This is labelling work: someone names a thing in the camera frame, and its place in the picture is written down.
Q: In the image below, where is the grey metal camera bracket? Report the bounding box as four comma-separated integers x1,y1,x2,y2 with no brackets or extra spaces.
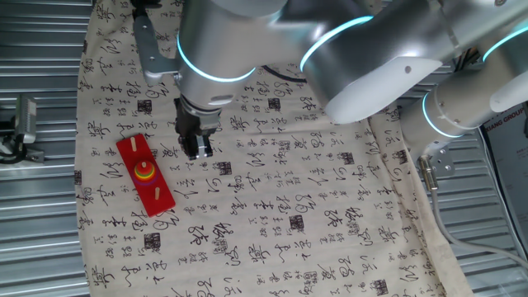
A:
132,14,182,86

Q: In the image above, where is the thick grey connector cable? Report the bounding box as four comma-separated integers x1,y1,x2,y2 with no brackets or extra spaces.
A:
417,155,528,271

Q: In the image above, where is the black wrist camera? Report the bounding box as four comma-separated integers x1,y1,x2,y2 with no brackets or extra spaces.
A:
130,0,164,18

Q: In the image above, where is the red wooden Hanoi peg board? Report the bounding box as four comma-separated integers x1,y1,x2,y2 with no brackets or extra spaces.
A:
115,132,177,219

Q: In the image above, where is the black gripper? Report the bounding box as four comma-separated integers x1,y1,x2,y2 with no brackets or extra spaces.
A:
173,97,220,161

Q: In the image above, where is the white calligraphy print cloth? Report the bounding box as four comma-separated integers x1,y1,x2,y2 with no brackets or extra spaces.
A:
73,0,475,297

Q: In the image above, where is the grey printed box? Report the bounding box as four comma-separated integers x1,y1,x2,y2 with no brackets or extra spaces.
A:
480,102,528,248

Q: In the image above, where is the purple wooden ring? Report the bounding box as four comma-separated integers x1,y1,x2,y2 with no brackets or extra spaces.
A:
132,172,158,187

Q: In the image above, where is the large orange wooden ring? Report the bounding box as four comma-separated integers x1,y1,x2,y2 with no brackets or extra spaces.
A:
133,171,158,184

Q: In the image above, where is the silver ribbed camera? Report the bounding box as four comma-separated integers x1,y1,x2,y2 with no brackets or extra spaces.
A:
14,94,38,144

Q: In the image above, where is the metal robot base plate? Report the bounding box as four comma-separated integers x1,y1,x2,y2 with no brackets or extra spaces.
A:
420,144,457,179

